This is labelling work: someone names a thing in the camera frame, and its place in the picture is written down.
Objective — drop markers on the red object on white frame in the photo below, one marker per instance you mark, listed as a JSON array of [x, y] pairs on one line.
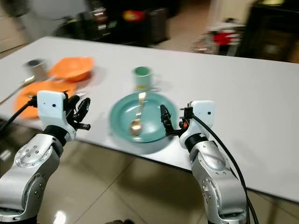
[[223, 38]]

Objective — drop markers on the red orange object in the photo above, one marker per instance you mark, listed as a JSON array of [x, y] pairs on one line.
[[133, 16]]

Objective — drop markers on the black shelf furniture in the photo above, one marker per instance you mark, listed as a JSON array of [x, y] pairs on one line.
[[112, 28]]

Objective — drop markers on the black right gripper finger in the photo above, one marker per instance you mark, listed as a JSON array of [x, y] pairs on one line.
[[165, 117]]

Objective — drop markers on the orange bowl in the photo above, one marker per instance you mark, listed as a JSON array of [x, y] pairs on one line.
[[71, 68]]

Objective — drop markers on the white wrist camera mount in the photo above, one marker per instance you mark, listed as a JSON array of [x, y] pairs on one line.
[[203, 114], [51, 108]]

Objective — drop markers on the grey cup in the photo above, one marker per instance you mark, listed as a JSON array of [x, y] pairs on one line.
[[38, 70]]

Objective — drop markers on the orange plate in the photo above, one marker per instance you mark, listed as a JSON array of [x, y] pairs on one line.
[[25, 105]]

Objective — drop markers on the golden metal spoon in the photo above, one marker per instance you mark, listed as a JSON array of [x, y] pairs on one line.
[[136, 127]]

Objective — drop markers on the silver metal spoon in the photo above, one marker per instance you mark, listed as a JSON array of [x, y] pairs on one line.
[[16, 92]]

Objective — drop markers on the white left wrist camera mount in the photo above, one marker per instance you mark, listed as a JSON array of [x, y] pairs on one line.
[[51, 108]]

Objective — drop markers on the teal cup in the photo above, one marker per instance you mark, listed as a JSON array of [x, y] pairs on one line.
[[141, 77]]

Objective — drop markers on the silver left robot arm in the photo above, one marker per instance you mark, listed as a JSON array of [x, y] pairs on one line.
[[28, 177]]

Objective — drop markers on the black cabinet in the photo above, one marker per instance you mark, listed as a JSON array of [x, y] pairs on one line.
[[271, 28]]

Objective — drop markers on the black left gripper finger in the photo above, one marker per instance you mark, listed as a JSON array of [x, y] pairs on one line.
[[74, 104], [84, 109]]

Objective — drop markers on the teal plate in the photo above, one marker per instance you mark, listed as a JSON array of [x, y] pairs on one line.
[[121, 116]]

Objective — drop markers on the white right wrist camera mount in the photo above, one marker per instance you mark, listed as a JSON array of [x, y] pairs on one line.
[[203, 114]]

